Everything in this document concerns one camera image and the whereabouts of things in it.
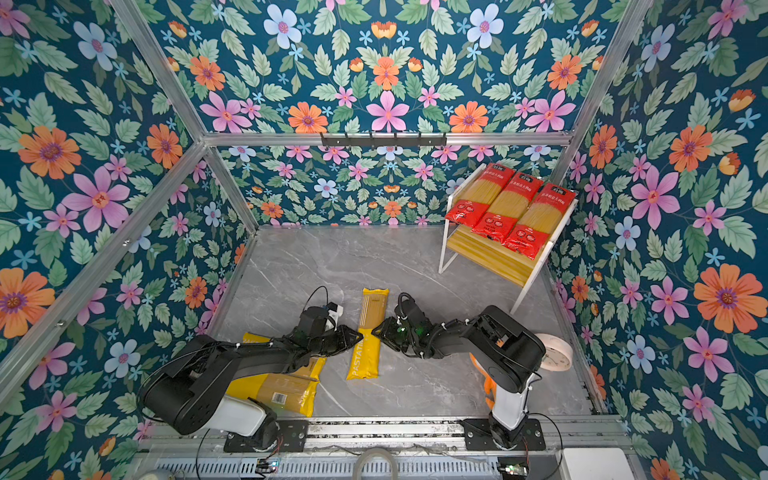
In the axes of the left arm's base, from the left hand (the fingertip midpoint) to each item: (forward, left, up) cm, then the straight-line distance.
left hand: (366, 333), depth 86 cm
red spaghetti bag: (+25, -33, +30) cm, 51 cm away
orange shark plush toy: (-16, -33, -1) cm, 37 cm away
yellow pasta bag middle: (-9, +15, -2) cm, 17 cm away
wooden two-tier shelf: (+18, -40, +11) cm, 45 cm away
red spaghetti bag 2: (+18, -39, +29) cm, 52 cm away
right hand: (+1, -1, -2) cm, 3 cm away
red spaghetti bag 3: (+13, -46, +30) cm, 56 cm away
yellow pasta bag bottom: (-14, +19, -3) cm, 24 cm away
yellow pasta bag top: (-7, +1, -3) cm, 8 cm away
